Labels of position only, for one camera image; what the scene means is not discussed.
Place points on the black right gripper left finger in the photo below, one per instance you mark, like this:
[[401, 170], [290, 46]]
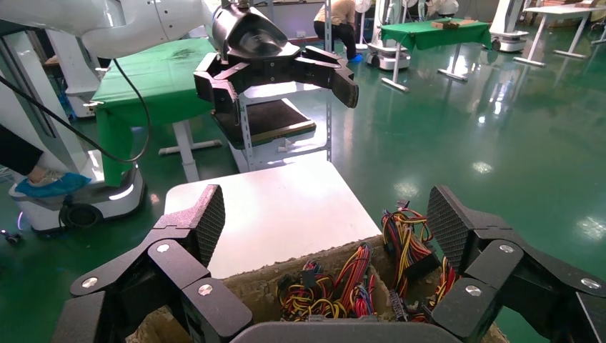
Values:
[[203, 227]]

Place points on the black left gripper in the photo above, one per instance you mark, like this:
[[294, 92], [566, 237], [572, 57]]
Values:
[[251, 42]]

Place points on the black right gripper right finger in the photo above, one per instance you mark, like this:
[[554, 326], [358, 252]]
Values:
[[449, 227]]

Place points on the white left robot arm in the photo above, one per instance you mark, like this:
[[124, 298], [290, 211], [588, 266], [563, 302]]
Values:
[[118, 23]]

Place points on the black mat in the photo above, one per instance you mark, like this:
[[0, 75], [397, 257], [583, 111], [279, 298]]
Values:
[[270, 120]]

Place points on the white metal shelf rack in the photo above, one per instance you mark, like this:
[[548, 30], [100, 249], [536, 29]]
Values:
[[246, 142]]

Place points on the crouching person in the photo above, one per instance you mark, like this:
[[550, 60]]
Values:
[[338, 31]]

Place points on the brown cardboard box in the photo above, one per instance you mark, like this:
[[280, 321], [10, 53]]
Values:
[[265, 284]]

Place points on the white robot torso with base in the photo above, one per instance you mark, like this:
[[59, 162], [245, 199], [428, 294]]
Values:
[[94, 199]]

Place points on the white standing fan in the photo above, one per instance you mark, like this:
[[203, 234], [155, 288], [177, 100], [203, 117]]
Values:
[[362, 5]]

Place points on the white wheeled robot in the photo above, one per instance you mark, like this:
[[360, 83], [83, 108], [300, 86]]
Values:
[[388, 54], [509, 38]]

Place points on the green cloth covered table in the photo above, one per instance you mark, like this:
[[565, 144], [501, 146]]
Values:
[[151, 80], [435, 34]]

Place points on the leg with blue shoe cover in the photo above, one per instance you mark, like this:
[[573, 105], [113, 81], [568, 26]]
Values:
[[52, 185]]

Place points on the flat cardboard pieces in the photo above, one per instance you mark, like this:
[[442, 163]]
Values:
[[452, 23]]

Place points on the small black caster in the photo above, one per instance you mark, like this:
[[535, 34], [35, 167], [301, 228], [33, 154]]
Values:
[[12, 237]]

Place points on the white robot column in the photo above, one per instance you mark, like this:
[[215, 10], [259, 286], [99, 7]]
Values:
[[75, 71]]

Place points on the white table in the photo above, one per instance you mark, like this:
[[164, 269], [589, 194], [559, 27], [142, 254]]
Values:
[[563, 9]]

